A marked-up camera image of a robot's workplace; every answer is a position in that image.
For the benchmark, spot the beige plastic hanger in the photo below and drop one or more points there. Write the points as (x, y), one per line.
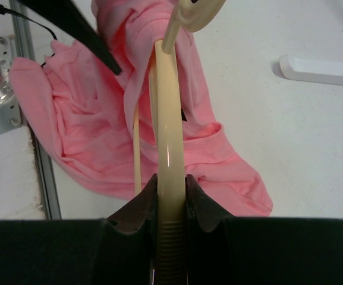
(165, 105)

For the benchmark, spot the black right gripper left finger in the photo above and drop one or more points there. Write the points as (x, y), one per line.
(118, 249)

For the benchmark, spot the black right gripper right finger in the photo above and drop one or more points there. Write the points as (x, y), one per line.
(228, 249)

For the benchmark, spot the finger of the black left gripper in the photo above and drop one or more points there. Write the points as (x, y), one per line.
(66, 16)

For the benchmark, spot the pink t shirt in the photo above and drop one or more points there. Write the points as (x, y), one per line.
(83, 114)

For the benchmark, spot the white metal clothes rack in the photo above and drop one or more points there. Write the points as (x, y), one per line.
(310, 70)

